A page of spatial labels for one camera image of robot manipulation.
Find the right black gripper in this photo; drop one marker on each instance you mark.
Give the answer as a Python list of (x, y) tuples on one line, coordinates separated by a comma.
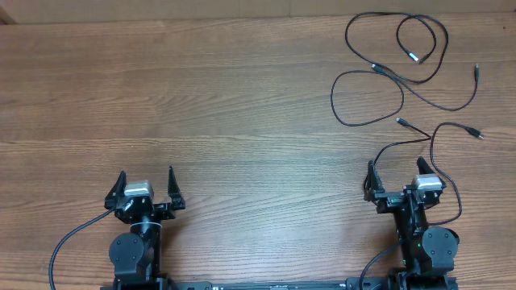
[(394, 200)]

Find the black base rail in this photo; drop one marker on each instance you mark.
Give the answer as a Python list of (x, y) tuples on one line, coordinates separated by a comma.
[(278, 286)]

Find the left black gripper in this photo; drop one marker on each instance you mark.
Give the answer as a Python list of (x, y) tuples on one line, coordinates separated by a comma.
[(177, 200)]

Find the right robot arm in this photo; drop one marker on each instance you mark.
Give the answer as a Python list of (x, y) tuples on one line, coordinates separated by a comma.
[(428, 252)]

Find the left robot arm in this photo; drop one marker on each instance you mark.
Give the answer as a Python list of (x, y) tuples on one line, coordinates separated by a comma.
[(136, 255)]

